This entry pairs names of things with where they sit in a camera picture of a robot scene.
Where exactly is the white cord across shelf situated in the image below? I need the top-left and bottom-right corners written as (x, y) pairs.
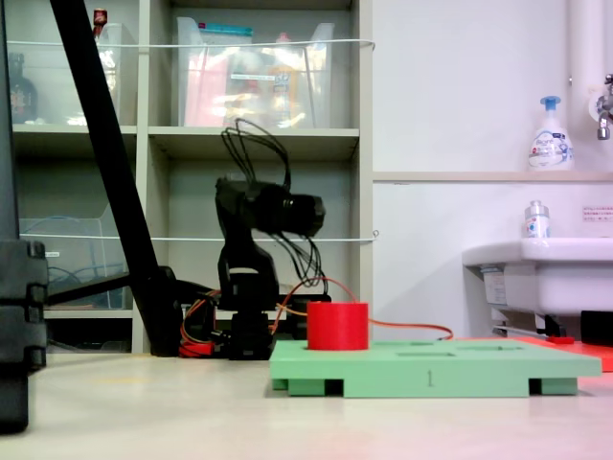
top-left (18, 229), bottom-right (380, 243)
top-left (7, 38), bottom-right (376, 52)

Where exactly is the white sink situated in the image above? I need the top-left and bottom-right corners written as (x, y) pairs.
top-left (462, 237), bottom-right (613, 318)

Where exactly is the red cylinder block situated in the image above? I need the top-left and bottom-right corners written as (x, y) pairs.
top-left (306, 300), bottom-right (371, 352)

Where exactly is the white pump soap bottle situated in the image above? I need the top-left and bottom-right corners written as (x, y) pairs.
top-left (528, 95), bottom-right (575, 173)

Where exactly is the notched black stack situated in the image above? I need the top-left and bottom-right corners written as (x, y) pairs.
top-left (0, 239), bottom-right (49, 435)

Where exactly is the green shape-hole board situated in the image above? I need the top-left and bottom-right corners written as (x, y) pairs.
top-left (268, 338), bottom-right (603, 399)

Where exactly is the clear plastic storage bin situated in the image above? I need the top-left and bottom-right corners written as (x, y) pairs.
top-left (175, 16), bottom-right (335, 129)

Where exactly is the grey shelf unit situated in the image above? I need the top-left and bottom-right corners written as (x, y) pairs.
top-left (0, 0), bottom-right (375, 355)

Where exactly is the clear plastic file tray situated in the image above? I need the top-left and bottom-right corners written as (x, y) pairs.
top-left (18, 218), bottom-right (131, 308)

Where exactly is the metal faucet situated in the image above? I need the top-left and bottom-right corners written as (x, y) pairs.
top-left (587, 74), bottom-right (613, 141)

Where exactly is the short black arm cable loop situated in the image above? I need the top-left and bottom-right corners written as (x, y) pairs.
top-left (270, 232), bottom-right (332, 294)

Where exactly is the orange wire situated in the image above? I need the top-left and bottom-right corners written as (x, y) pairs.
top-left (270, 276), bottom-right (454, 341)

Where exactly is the small clear bottle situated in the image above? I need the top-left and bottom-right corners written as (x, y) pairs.
top-left (523, 199), bottom-right (551, 240)

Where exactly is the red table clamp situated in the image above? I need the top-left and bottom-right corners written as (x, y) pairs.
top-left (179, 336), bottom-right (215, 358)

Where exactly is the dark glass bottle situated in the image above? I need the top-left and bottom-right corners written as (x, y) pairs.
top-left (7, 52), bottom-right (39, 126)

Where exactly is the long black arm cable loop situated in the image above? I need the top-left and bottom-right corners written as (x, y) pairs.
top-left (220, 118), bottom-right (293, 192)

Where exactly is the white wall pipe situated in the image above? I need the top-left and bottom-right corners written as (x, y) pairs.
top-left (567, 0), bottom-right (607, 97)

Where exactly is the dark vertical pole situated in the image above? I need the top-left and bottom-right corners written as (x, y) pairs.
top-left (0, 0), bottom-right (20, 241)

